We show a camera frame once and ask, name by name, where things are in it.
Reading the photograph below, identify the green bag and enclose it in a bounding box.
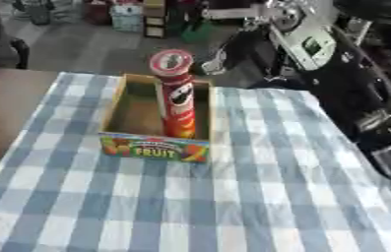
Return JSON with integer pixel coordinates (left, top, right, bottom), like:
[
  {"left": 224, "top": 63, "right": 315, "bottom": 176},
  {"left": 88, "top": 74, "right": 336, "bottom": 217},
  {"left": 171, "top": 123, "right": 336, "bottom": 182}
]
[{"left": 179, "top": 20, "right": 215, "bottom": 44}]

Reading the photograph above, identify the teal box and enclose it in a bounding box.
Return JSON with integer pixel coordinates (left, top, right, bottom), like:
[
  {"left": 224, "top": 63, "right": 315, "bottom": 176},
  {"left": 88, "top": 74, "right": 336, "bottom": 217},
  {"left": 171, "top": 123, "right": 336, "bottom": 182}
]
[{"left": 110, "top": 3, "right": 147, "bottom": 32}]

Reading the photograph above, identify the dark red bag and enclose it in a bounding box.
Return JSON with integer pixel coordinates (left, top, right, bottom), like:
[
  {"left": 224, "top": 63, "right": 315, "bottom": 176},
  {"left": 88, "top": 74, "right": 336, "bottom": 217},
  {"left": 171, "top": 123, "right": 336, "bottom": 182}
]
[{"left": 83, "top": 0, "right": 114, "bottom": 26}]

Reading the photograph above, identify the tan shelf box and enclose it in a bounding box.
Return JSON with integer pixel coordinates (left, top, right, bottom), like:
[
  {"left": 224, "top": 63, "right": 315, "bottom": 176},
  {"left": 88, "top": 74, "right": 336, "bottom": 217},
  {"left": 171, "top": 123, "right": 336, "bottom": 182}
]
[{"left": 141, "top": 0, "right": 169, "bottom": 39}]

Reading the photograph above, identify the red cylindrical chips can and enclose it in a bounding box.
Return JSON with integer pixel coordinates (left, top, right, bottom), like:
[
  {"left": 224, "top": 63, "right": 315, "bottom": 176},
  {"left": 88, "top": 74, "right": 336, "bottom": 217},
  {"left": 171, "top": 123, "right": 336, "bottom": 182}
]
[{"left": 148, "top": 48, "right": 199, "bottom": 140}]

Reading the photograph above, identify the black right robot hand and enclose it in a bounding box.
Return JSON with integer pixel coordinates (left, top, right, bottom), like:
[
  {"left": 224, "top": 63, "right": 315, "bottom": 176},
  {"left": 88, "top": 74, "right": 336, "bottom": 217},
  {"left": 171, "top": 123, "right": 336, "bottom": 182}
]
[{"left": 193, "top": 29, "right": 277, "bottom": 77}]

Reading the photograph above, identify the cardboard box with fruit print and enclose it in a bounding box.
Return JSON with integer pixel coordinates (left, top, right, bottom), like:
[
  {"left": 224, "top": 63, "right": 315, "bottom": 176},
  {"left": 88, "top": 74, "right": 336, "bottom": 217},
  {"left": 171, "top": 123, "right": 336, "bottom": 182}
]
[{"left": 97, "top": 73, "right": 218, "bottom": 163}]

